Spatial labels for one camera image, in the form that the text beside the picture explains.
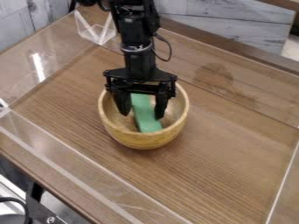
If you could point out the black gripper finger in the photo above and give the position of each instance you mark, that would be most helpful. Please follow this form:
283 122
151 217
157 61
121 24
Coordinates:
161 103
122 98

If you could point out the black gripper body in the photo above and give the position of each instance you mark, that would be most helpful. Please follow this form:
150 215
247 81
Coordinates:
141 76

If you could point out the green rectangular block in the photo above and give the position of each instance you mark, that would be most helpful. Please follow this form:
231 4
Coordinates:
145 114

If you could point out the brown wooden bowl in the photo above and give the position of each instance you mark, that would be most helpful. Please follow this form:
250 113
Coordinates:
122 128

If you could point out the clear acrylic corner bracket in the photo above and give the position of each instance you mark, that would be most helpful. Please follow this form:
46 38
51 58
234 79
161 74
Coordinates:
97 33

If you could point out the black table leg frame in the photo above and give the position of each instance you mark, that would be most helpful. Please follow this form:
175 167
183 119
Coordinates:
41 215

